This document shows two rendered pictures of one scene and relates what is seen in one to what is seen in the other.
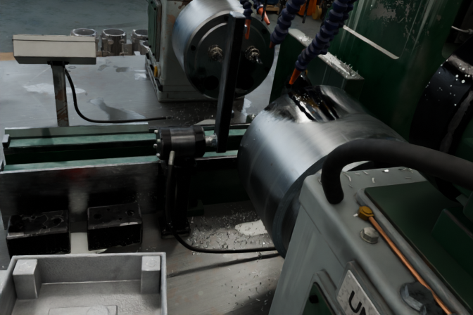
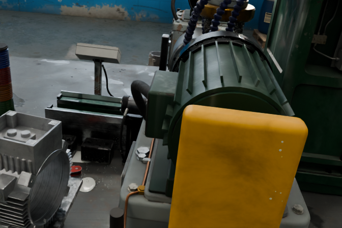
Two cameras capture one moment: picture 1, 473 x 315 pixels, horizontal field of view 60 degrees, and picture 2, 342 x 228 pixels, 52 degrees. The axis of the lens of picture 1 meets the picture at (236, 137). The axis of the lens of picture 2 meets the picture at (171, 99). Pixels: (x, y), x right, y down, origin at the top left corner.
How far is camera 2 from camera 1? 0.48 m
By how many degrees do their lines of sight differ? 22
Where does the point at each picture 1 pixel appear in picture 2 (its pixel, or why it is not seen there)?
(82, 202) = (85, 134)
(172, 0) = (176, 30)
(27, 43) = (83, 47)
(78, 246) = (77, 157)
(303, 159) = not seen: hidden behind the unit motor
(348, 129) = not seen: hidden behind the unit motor
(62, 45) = (101, 50)
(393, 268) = (145, 143)
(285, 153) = not seen: hidden behind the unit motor
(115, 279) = (43, 130)
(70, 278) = (27, 124)
